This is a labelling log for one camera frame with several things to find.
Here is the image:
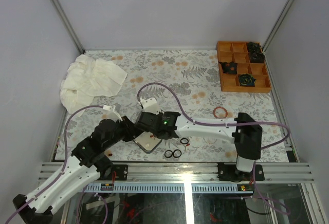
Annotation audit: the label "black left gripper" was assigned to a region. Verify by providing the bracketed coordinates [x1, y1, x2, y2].
[105, 117, 145, 152]

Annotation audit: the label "cream and navy jewelry box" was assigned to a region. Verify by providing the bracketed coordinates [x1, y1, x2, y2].
[134, 132, 162, 154]

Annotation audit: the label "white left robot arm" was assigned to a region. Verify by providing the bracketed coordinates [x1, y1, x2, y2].
[13, 117, 143, 223]

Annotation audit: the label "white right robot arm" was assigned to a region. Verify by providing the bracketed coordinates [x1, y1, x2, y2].
[135, 111, 263, 180]

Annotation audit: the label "floral table mat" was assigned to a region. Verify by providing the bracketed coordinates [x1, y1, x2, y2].
[56, 49, 290, 163]

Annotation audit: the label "orange-red bangle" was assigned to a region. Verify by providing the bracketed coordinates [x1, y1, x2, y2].
[212, 106, 228, 119]

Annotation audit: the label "white crumpled cloth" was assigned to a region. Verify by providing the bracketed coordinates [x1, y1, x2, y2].
[60, 54, 127, 114]

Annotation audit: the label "dark fabric flower orange dots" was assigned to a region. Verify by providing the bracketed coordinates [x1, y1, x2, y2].
[220, 61, 237, 74]

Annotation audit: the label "dark green fabric flower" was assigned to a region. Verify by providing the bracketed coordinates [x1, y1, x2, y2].
[238, 73, 256, 87]

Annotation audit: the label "orange divided tray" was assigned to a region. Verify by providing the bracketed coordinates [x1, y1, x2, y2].
[216, 41, 271, 93]

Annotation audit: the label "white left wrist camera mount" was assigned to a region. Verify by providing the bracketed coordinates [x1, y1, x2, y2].
[102, 105, 122, 122]

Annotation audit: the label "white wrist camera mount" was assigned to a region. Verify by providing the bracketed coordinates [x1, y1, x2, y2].
[139, 98, 161, 115]
[102, 105, 122, 122]

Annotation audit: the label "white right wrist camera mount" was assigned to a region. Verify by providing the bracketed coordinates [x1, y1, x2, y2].
[139, 98, 161, 115]

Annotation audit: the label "aluminium rail frame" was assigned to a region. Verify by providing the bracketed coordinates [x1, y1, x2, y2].
[38, 161, 316, 194]

